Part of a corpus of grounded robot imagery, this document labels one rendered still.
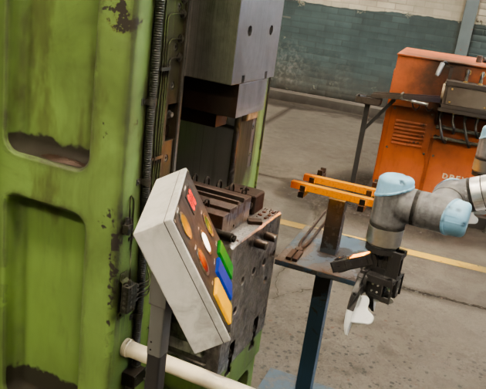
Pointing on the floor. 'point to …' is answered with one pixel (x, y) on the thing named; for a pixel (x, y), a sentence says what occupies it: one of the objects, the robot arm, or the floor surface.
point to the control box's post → (157, 346)
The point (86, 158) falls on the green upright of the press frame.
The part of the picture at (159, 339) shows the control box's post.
